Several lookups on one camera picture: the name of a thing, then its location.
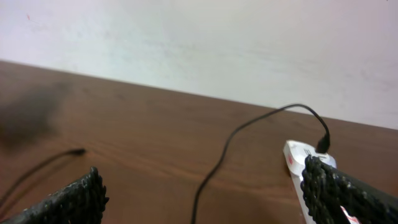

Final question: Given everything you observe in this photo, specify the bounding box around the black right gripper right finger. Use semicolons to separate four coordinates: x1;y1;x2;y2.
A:
300;156;397;224

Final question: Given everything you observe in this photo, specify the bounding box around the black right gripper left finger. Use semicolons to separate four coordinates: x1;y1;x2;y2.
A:
1;167;109;224

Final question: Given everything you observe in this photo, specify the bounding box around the black charging cable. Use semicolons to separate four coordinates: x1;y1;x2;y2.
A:
0;103;331;224

